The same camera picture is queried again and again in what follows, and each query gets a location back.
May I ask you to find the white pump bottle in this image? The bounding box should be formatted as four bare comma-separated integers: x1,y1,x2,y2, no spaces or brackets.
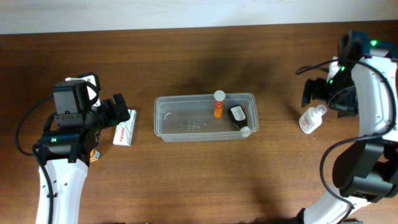
299,105,327,134

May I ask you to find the dark bottle white cap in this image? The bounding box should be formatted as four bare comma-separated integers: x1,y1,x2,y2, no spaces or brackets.
228,105,251,138

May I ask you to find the orange tube white cap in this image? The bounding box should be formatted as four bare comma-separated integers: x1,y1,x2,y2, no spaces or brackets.
213,90,226,118

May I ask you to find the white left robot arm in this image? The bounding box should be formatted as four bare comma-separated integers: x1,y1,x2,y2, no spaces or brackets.
32,80,131,223

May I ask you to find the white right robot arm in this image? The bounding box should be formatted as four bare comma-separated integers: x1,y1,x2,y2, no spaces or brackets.
294,30,397,223

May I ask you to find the clear plastic container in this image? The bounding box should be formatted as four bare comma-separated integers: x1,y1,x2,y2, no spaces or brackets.
154,93,259,142

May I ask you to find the white Panadol box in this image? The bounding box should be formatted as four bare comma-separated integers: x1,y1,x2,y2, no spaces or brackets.
113,110,137,146

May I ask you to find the small orange box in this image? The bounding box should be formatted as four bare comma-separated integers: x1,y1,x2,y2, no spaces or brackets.
90,149,100,162

